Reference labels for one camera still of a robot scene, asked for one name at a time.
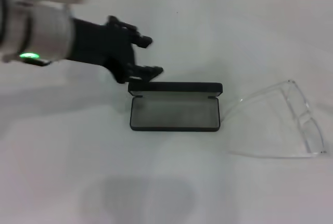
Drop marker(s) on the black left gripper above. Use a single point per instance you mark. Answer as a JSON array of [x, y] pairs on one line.
[[99, 44]]

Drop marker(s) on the black glasses case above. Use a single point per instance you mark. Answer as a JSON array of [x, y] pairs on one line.
[[177, 109]]

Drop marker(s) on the clear white glasses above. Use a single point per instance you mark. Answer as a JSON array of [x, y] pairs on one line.
[[299, 119]]

